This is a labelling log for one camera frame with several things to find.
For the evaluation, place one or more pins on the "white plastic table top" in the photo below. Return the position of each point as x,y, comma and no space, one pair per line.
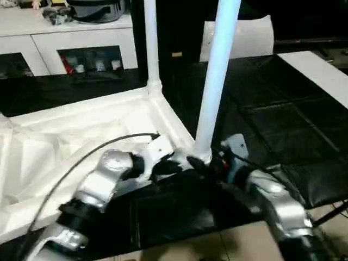
65,136

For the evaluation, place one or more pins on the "grey clutter pile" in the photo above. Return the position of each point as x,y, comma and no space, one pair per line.
57,13

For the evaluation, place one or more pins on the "grey bag on cabinet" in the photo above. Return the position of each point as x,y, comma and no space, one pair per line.
98,8

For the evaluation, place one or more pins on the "small red item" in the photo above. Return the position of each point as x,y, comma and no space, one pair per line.
69,65

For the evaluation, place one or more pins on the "white plastic bag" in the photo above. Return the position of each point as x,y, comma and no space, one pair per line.
250,41

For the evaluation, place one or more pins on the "small tan label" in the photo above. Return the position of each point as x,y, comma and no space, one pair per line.
176,54

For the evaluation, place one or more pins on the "white plastic table leg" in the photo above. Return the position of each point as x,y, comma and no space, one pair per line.
217,76
151,43

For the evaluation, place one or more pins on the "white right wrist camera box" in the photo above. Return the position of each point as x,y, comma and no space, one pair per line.
234,147

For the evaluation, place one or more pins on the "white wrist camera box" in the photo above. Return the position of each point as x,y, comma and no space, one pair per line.
234,147
157,152

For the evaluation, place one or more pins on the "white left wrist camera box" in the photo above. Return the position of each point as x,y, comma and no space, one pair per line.
157,152

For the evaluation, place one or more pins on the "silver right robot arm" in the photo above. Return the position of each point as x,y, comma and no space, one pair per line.
277,206

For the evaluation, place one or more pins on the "white cabinet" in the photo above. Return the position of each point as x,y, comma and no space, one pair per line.
54,38

